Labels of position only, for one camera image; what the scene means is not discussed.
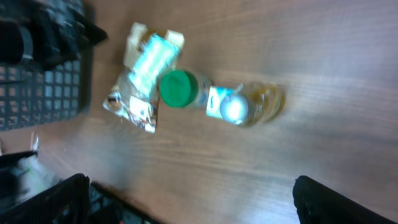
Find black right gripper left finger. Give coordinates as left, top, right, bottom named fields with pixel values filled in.
left=1, top=174, right=90, bottom=224

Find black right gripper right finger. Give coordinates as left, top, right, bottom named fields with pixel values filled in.
left=292, top=175, right=396, bottom=224

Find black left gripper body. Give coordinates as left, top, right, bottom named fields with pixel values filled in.
left=1, top=0, right=108, bottom=70

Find brown nut snack bag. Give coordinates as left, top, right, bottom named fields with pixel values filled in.
left=102, top=22, right=186, bottom=134

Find yellow dish soap bottle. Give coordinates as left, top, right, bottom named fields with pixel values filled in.
left=219, top=81, right=286, bottom=128

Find teal wet wipes pack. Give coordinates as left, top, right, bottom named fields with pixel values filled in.
left=129, top=34, right=180, bottom=98

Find green lid white jar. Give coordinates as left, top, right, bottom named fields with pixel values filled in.
left=159, top=70, right=213, bottom=109

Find small teal tissue pack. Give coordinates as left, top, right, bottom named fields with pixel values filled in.
left=206, top=86, right=248, bottom=123

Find grey plastic mesh basket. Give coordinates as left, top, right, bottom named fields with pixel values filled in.
left=0, top=0, right=94, bottom=131

